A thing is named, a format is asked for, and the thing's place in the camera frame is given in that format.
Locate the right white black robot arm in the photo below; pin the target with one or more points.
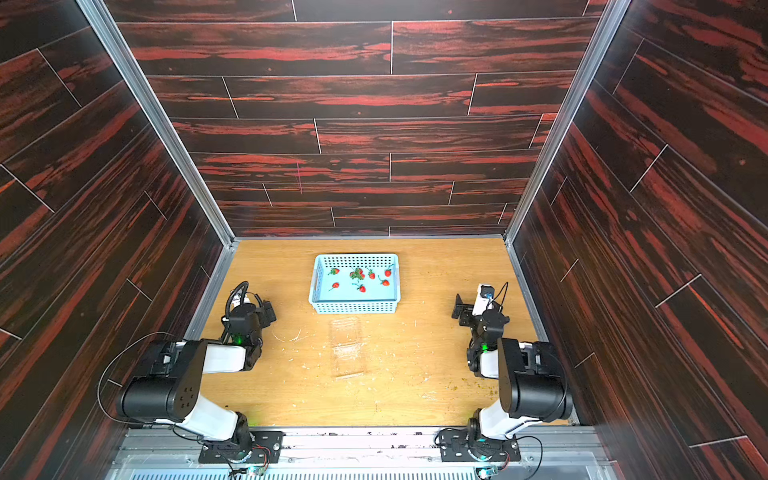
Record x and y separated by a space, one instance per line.
532 385

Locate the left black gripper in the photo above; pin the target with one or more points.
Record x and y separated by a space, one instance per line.
264 312

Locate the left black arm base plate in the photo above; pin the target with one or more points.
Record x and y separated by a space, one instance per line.
258 447

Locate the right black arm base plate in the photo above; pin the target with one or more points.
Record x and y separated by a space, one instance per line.
466 445

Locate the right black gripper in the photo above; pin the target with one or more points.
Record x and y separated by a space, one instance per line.
462 312

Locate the light blue plastic basket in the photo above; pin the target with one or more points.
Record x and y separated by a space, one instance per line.
377 299

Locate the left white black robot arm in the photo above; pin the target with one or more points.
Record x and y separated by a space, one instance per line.
165 388

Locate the aluminium front rail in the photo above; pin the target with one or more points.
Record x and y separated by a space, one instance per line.
554 452

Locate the clear plastic clamshell container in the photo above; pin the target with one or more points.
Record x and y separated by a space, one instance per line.
347 346

